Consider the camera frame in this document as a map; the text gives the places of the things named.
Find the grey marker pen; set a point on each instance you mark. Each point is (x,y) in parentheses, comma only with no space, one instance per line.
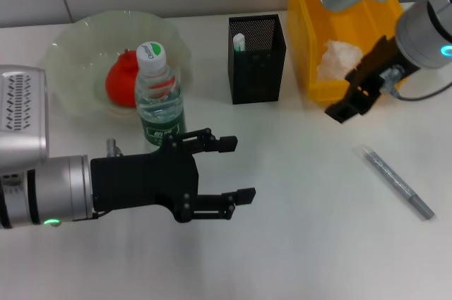
(399,183)

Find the white paper ball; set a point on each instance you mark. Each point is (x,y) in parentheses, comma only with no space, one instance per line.
(335,63)

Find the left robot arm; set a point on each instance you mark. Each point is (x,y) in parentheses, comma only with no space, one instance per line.
(53,187)

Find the translucent wavy fruit plate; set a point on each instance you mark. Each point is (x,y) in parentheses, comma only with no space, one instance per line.
(77,53)

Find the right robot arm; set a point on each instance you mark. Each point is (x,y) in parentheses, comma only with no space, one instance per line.
(420,31)

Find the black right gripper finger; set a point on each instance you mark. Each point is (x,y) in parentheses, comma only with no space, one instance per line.
(342,111)

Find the yellow plastic storage bin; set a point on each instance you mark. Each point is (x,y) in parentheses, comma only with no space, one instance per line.
(303,31)

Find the red-orange fruit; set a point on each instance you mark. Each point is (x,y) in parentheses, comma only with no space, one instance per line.
(120,81)

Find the clear plastic water bottle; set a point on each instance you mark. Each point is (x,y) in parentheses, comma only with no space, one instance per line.
(159,102)

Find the green utility knife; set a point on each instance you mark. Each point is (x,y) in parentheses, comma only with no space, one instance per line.
(239,41)

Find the black mesh pen holder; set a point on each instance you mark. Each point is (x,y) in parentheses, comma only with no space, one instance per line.
(256,81)

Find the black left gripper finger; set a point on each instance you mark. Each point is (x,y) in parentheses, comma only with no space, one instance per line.
(219,144)
(226,201)

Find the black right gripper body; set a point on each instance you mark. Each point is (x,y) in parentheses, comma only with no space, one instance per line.
(378,67)

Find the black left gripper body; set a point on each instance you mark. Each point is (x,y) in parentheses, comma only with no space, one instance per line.
(141,181)

